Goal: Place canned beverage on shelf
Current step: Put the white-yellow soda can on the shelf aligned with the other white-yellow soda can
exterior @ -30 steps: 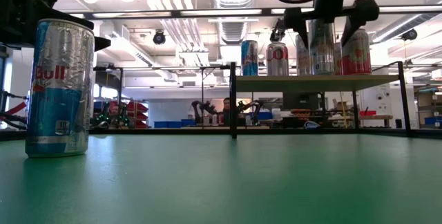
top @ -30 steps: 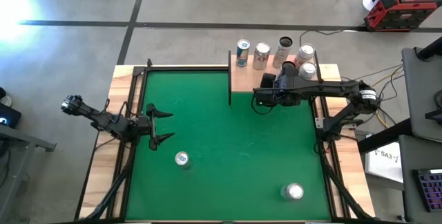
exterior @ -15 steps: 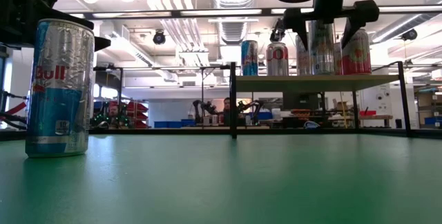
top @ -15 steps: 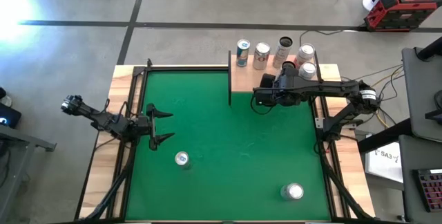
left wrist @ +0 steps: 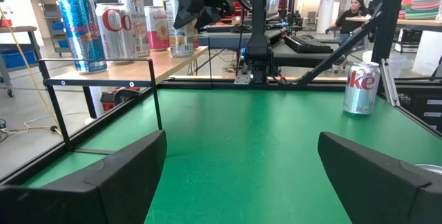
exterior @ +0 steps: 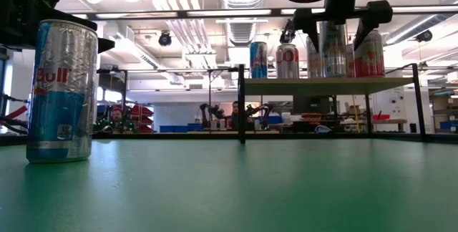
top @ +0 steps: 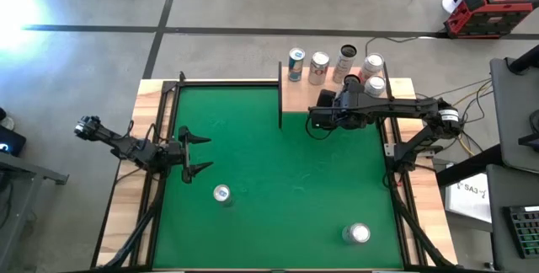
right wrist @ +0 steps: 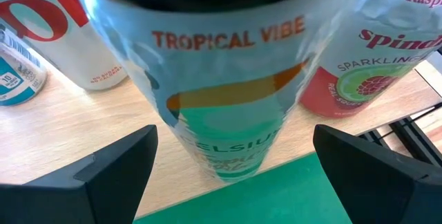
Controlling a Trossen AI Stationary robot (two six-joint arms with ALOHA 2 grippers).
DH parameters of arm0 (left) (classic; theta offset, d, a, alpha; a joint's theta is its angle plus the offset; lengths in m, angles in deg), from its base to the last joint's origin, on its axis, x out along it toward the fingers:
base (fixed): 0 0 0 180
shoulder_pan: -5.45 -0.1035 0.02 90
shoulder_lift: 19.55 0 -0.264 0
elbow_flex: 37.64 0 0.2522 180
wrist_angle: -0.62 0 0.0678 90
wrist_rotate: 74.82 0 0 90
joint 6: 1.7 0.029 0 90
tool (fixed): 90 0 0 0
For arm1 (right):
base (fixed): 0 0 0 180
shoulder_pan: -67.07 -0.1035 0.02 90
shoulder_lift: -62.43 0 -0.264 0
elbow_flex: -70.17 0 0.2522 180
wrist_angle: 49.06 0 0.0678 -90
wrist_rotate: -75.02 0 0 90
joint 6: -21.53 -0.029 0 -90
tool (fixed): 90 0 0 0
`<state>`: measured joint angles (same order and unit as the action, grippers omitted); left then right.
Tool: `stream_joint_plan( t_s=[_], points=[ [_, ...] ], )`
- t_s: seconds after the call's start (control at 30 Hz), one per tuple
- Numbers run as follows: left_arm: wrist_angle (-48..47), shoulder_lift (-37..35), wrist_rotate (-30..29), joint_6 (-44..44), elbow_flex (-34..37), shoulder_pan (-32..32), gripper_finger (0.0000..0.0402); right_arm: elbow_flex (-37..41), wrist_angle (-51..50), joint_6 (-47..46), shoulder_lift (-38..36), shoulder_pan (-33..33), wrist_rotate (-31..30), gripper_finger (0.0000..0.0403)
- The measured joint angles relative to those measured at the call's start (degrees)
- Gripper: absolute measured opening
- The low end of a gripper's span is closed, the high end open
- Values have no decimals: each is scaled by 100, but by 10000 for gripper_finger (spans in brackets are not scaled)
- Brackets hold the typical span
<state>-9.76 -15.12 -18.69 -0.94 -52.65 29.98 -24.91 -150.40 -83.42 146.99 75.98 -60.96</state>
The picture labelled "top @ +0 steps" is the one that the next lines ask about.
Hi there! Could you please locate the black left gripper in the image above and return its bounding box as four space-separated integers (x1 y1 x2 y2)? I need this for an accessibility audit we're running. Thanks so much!
159 125 215 185

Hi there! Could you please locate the pink white Spindrift can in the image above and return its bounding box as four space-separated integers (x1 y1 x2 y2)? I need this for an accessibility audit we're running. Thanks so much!
363 75 387 98
357 52 386 83

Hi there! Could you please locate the blue silver Red Bull can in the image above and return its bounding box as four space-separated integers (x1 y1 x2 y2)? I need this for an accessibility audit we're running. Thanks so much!
212 183 235 208
287 47 307 83

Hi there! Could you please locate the silver Diet Coke can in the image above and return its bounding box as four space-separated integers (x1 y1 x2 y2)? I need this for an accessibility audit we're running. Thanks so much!
340 222 371 245
307 51 331 86

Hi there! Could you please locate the green table mat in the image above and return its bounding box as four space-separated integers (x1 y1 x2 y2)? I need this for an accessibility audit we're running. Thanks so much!
152 86 404 270

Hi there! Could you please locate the white paper sign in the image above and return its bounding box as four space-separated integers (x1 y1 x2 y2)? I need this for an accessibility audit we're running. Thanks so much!
444 172 494 223

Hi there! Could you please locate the gray desk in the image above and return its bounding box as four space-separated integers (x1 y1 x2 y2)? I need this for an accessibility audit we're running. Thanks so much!
486 163 539 273
489 56 539 174

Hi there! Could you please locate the gray metal bench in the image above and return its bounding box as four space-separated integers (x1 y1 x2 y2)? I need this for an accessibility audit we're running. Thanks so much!
0 150 71 273

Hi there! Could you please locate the red black tool box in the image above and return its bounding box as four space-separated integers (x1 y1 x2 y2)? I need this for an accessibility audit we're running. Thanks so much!
442 0 539 40

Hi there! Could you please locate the dark device with blue light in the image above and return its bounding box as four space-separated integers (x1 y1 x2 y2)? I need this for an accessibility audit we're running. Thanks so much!
0 125 27 158

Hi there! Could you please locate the black keyboard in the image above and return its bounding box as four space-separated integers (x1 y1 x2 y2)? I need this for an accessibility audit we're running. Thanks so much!
503 204 539 260

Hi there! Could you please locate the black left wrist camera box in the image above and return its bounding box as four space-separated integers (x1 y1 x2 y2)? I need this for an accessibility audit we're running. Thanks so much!
162 142 182 165

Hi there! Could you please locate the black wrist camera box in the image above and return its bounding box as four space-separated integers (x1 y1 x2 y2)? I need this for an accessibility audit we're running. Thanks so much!
162 142 182 165
308 88 339 131

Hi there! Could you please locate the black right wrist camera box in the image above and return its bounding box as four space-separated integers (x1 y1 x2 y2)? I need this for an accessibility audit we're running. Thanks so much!
308 88 339 131

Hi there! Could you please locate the wooden shelf with black frame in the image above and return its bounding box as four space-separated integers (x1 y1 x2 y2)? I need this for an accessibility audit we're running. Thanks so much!
276 60 398 130

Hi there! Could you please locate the black cable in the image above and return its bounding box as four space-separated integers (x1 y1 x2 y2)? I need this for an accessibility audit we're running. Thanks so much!
364 35 441 68

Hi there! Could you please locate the black metal table frame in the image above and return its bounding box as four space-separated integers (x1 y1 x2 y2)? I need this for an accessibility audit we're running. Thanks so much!
90 70 460 273

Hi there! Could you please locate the yellow cable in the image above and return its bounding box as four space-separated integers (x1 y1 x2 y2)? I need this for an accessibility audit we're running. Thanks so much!
419 79 494 158

